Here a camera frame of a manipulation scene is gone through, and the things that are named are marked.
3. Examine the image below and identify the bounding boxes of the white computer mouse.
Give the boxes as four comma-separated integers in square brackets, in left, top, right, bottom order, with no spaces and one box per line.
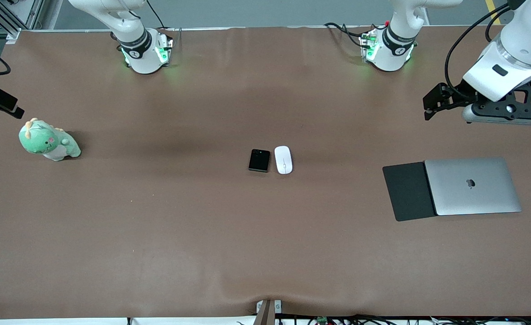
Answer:
[274,145,293,175]

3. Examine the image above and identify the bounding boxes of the black phone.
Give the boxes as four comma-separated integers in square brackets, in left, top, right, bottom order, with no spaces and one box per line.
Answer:
[248,149,271,173]

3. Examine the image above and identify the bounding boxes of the black mouse pad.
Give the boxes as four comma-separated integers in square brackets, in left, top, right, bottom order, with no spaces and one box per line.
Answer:
[382,162,437,222]

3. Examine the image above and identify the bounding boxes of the green dinosaur plush toy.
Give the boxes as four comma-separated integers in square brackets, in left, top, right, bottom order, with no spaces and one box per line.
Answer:
[18,118,82,162]

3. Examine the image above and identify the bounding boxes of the silver closed laptop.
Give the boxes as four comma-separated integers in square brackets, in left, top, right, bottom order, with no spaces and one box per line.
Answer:
[424,157,522,216]

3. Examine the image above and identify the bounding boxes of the brown table cover mat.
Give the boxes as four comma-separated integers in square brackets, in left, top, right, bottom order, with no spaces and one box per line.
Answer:
[0,26,531,319]

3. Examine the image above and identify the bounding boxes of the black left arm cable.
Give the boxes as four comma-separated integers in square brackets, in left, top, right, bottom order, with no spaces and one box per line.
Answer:
[445,4,512,98]

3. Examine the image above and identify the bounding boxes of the aluminium frame profile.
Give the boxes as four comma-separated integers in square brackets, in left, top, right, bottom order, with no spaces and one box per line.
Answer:
[0,0,45,41]

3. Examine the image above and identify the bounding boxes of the black base cable bundle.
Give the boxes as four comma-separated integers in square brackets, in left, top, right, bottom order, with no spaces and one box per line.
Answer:
[324,22,388,48]

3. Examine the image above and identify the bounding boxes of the thin black base cable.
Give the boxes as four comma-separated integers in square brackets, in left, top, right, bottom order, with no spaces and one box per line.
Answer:
[146,0,166,30]

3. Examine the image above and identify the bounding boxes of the metal table edge bracket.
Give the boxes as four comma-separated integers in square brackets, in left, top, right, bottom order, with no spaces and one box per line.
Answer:
[255,299,282,325]

